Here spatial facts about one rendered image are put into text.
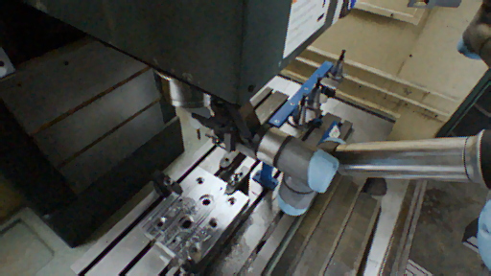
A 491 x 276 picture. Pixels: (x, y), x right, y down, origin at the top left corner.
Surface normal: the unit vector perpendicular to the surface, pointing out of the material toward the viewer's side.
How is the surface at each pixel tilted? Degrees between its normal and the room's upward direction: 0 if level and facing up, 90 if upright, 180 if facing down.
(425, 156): 62
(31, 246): 0
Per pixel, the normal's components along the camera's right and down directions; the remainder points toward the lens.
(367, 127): -0.18, -0.40
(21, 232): 0.04, -0.69
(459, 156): -0.81, -0.14
